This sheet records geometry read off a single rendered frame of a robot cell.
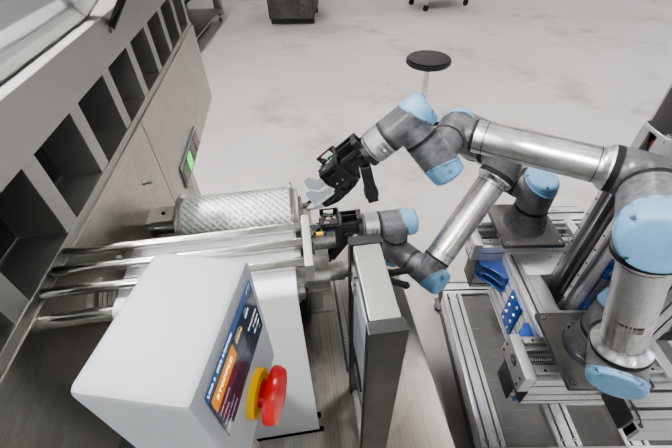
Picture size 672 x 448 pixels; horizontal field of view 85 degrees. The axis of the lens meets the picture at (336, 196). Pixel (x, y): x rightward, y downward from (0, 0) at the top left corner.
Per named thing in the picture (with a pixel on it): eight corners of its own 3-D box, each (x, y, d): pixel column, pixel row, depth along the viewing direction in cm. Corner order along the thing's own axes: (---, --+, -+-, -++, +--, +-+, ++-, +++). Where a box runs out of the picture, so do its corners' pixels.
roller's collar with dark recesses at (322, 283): (331, 298, 63) (330, 275, 59) (297, 302, 63) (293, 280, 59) (327, 268, 68) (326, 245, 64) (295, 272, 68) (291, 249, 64)
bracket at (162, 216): (173, 225, 82) (171, 219, 81) (147, 228, 82) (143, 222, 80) (178, 210, 86) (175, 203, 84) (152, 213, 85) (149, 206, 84)
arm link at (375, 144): (391, 138, 85) (401, 158, 79) (376, 150, 86) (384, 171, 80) (371, 117, 81) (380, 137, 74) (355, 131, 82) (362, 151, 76)
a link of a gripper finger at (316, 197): (291, 198, 87) (320, 174, 84) (309, 211, 90) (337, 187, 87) (293, 207, 84) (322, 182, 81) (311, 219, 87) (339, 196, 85)
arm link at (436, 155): (475, 152, 82) (445, 114, 80) (460, 180, 75) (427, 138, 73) (447, 166, 88) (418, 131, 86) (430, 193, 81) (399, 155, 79)
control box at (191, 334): (273, 486, 19) (233, 416, 13) (155, 467, 20) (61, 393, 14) (299, 355, 25) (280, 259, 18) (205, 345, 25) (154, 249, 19)
